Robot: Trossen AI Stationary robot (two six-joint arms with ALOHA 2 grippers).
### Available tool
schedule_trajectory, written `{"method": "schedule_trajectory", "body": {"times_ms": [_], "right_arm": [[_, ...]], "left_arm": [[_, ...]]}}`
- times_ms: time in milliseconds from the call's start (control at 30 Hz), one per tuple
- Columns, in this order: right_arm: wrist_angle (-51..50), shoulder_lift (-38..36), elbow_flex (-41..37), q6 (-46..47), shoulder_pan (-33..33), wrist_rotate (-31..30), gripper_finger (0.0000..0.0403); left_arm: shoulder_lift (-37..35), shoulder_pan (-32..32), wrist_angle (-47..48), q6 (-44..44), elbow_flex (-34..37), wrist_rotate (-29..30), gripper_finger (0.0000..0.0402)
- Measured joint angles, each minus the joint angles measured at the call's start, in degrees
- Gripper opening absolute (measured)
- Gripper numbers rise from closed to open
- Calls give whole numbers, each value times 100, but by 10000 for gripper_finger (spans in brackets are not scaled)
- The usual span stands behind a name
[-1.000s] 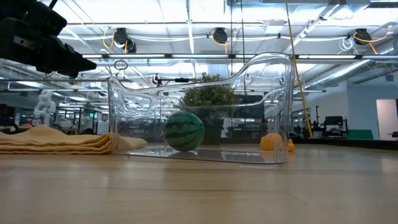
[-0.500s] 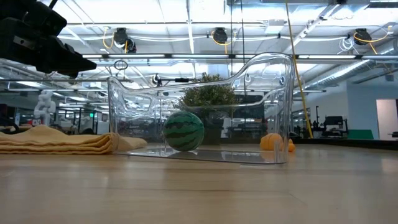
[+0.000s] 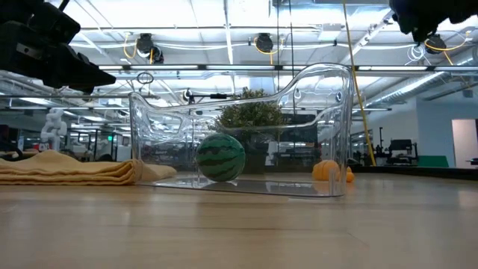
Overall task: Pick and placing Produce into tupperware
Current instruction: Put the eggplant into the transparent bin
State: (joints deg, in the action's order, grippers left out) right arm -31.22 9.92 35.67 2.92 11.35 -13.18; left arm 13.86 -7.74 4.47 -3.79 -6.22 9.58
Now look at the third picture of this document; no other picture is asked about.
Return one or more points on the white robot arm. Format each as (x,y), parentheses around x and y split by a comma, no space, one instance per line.
(54,129)

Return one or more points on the clear plastic container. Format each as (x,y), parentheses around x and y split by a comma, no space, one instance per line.
(336,130)

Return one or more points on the black aluminium rig frame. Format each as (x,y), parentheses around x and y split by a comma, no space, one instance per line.
(411,172)

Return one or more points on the green panel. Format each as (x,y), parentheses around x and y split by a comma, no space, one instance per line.
(433,161)

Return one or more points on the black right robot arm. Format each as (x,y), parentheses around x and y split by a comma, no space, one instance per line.
(465,9)

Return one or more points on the folded yellow cloth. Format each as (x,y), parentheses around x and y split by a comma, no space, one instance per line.
(74,168)

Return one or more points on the green striped toy watermelon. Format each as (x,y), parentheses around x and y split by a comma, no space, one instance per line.
(220,157)

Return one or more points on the black machine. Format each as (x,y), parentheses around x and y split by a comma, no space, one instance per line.
(401,149)

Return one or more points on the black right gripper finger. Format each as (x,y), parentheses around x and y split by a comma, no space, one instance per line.
(399,11)

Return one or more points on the orange toy fruit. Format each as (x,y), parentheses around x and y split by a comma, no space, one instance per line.
(323,170)

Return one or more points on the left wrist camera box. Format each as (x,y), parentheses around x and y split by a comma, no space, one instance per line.
(48,26)

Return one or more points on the artificial potted green plant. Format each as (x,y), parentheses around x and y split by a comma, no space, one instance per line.
(250,112)

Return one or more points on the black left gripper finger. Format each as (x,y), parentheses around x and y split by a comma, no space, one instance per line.
(82,76)

